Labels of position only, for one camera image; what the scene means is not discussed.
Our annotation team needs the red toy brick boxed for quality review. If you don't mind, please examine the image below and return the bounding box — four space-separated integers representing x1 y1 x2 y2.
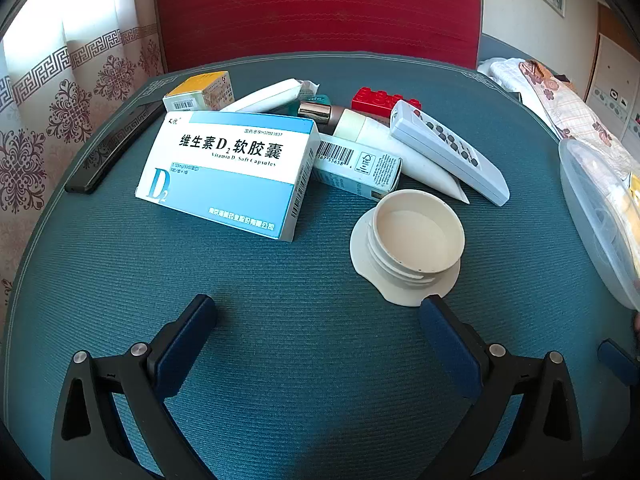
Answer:
351 87 423 113

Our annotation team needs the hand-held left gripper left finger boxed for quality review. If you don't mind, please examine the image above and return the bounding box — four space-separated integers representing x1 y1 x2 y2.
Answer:
50 294 221 480

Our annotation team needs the clear plastic bowl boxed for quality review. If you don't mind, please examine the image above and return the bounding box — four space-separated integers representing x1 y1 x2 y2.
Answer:
558 137 640 311

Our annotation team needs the white cosmetic tube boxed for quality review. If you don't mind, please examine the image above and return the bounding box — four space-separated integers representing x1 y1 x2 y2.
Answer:
332 108 471 206

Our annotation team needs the white remote control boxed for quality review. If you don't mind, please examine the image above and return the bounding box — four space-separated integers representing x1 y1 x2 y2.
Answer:
390 100 511 207

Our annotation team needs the patterned white curtain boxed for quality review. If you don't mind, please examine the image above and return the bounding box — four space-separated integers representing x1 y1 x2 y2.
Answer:
0 0 166 306

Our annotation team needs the yellow white small box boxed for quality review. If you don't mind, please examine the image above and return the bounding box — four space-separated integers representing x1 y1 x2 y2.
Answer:
163 72 236 113

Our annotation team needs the teal white barcode box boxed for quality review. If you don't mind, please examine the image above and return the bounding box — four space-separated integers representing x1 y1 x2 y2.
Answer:
312 134 403 204

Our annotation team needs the red cushion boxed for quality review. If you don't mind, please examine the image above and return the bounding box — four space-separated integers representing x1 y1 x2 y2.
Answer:
152 0 483 73

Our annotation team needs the teal plastic case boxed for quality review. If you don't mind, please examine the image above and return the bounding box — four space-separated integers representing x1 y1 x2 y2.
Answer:
280 92 331 116

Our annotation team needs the floral cloth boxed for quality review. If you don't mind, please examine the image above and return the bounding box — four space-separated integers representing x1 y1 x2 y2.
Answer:
477 57 636 181

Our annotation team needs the white tissue pack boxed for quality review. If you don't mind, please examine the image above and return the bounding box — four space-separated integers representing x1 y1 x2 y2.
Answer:
218 78 318 113

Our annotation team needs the wooden wardrobe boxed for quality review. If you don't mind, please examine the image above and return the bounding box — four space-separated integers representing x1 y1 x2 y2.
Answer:
582 2 640 141

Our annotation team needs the grey blue upholstered furniture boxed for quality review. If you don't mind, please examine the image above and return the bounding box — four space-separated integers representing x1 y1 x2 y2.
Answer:
477 32 551 73

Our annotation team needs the white threaded jar lid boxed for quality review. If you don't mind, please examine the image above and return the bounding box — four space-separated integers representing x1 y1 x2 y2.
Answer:
349 189 466 307

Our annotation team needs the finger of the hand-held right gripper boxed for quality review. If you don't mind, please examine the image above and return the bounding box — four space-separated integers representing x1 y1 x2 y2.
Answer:
597 338 640 386

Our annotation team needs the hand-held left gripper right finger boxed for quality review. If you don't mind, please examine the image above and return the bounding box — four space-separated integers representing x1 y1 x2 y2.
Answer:
419 295 586 480

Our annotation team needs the black remote control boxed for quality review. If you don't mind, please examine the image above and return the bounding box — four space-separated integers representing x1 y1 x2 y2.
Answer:
64 101 166 195

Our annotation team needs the blue white medicine box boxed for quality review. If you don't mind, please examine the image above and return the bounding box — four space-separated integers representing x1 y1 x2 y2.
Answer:
134 110 321 244

